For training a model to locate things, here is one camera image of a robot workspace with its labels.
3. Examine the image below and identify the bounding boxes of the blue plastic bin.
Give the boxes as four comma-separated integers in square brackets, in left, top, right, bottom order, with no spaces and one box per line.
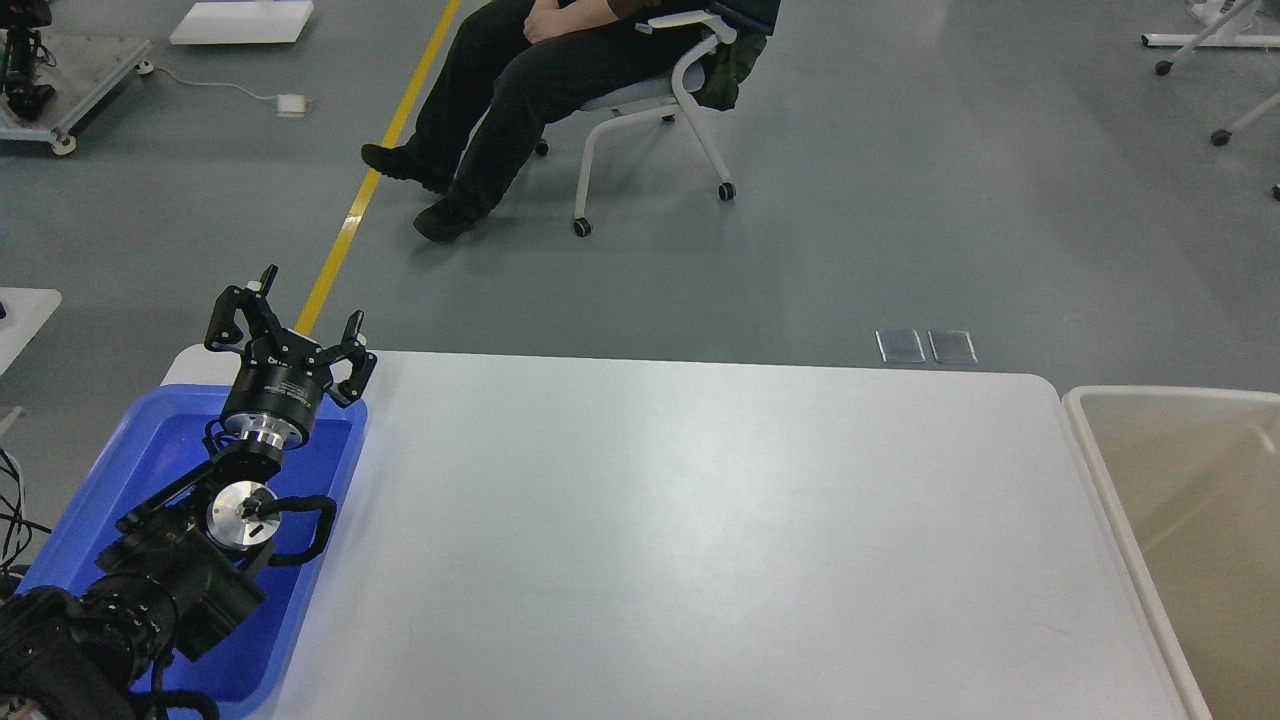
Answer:
[19,384,369,719]

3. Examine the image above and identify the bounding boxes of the right metal floor plate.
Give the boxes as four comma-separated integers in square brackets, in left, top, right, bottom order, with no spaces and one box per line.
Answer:
[928,331,978,366]

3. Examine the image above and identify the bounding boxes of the left metal floor plate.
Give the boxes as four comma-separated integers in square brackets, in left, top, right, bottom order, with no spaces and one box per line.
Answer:
[876,329,927,364]

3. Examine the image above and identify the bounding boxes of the beige plastic bin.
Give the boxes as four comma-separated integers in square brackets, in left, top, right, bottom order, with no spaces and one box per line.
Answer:
[1062,386,1279,719]

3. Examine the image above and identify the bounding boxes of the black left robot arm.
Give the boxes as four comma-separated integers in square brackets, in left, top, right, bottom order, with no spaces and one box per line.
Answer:
[3,265,378,719]

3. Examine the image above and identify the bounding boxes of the white side table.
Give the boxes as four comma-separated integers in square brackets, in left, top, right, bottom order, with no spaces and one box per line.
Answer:
[1,287,63,375]

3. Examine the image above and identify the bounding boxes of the metal floor plate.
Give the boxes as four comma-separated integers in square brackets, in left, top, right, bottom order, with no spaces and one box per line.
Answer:
[876,329,927,364]
[928,331,978,366]

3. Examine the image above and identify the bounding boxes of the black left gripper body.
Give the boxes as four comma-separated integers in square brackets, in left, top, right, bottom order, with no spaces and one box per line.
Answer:
[219,337,332,450]

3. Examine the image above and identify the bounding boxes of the white power adapter with cable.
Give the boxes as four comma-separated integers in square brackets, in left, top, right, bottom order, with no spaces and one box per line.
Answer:
[134,61,310,118]

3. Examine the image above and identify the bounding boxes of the white flat board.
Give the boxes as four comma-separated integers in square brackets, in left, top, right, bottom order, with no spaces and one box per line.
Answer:
[169,1,315,45]

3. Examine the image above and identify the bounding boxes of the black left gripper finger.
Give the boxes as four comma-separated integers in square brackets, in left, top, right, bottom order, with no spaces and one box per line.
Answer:
[306,311,378,407]
[204,265,285,352]

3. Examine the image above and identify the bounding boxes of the metal cart with robot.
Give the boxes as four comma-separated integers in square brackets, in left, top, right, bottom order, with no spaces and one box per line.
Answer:
[1,1,154,156]

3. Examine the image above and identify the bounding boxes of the green bag on chair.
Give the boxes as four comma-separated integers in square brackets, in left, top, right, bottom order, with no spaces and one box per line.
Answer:
[691,31,769,111]

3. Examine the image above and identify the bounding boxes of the white rolling chair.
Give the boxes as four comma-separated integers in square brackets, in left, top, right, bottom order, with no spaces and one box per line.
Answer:
[572,9,739,238]

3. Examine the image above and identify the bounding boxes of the black cables bundle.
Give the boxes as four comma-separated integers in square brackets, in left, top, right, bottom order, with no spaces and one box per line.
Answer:
[0,439,52,591]

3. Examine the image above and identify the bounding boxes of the seated person in black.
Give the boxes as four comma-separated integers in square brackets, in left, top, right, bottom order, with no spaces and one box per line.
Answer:
[360,0,781,243]

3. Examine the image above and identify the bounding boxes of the white rolling stand legs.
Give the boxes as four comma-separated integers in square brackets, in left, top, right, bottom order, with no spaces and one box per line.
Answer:
[1139,1,1279,149]

